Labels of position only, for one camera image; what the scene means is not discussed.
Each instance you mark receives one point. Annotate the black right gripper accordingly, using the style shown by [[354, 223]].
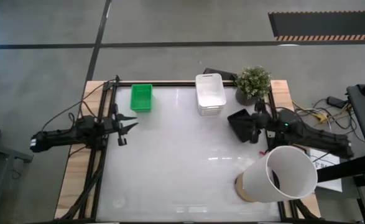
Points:
[[261, 123]]

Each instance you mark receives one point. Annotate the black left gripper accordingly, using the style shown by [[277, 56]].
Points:
[[115, 126]]

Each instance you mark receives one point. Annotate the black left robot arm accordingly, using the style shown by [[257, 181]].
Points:
[[61, 137]]

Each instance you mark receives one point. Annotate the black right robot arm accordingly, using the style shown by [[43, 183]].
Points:
[[319, 140]]

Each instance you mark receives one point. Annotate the potted green plant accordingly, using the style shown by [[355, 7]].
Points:
[[253, 81]]

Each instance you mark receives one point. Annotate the black rectangular device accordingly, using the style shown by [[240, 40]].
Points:
[[230, 76]]

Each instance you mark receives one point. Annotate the round wooden lamp base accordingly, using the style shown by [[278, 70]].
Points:
[[238, 189]]

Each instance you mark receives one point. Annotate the white printed paper sheet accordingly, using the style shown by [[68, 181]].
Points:
[[328, 163]]

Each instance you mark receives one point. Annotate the black power adapter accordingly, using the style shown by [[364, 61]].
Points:
[[336, 101]]

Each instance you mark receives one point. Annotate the black support beam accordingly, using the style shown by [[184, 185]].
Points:
[[344, 169]]

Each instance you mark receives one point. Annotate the black floor mat striped edge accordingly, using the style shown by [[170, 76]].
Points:
[[325, 25]]

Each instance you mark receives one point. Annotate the grey metal cart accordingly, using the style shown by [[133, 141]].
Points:
[[2, 174]]

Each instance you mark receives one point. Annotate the black aluminium table frame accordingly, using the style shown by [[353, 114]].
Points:
[[169, 83]]

